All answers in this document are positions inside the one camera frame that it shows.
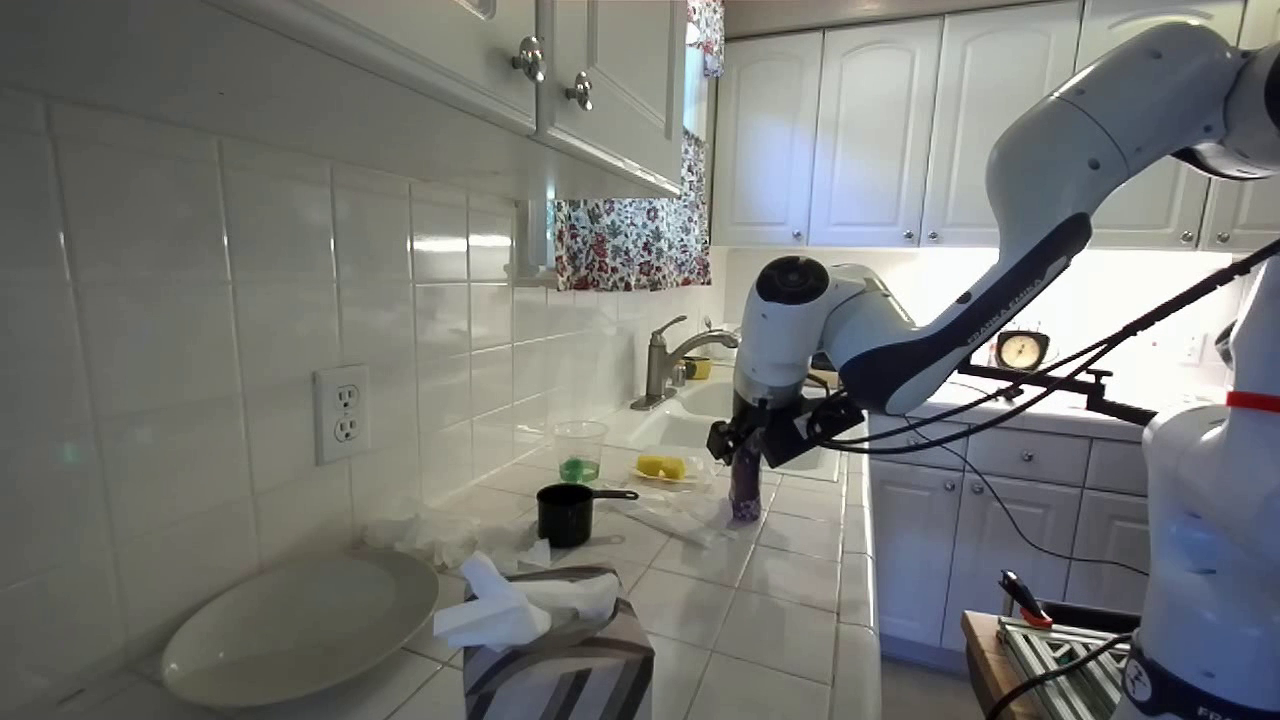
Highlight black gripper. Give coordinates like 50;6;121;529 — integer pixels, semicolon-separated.
703;394;815;471

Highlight purple dish soap bottle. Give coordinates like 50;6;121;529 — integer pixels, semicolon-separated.
729;443;767;529

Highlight clear cup with green band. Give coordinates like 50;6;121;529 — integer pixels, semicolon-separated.
547;418;611;490

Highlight black measuring cup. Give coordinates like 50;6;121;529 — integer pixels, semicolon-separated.
534;481;646;553

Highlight clear plastic bag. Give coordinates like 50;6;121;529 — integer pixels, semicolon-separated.
598;440;726;496

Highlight grey metal faucet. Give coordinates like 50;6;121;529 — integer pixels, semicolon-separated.
627;311;744;412

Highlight white base cabinets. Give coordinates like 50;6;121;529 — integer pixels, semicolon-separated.
868;412;1156;655

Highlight floral curtain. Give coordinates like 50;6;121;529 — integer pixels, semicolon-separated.
547;0;732;297

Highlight small round clock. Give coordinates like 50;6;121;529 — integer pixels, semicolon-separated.
993;323;1052;378

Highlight striped tissue box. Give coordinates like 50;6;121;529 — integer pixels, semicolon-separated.
460;564;662;720

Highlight white tissue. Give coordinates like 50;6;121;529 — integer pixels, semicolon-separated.
429;553;623;655

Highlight red and black clamp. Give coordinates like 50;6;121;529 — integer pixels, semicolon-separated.
996;568;1058;632

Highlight wooden table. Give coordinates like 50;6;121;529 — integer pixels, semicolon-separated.
959;610;1151;720

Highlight crumpled white wrap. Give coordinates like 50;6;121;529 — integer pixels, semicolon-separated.
358;511;537;578

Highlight metal device on table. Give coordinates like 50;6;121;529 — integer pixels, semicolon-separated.
996;615;1137;720

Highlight metal cabinet knob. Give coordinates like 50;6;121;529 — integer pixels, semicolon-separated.
560;70;601;118
510;32;553;87

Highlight white electrical outlet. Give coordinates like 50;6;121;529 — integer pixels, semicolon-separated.
313;364;375;469

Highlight white oval plate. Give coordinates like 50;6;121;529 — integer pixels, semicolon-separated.
157;546;446;714

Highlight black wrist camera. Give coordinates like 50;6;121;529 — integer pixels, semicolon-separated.
795;397;873;451

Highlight thin black hanging cable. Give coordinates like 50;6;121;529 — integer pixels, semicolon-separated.
931;443;1151;584

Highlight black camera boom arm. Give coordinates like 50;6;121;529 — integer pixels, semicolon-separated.
958;355;1151;428

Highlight white arched-door wall cabinets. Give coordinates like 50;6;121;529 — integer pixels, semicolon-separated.
713;0;1280;255

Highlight white wall cabinet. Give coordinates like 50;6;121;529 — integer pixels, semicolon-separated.
226;0;692;203

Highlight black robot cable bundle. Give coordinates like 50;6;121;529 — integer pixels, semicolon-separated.
811;235;1280;462

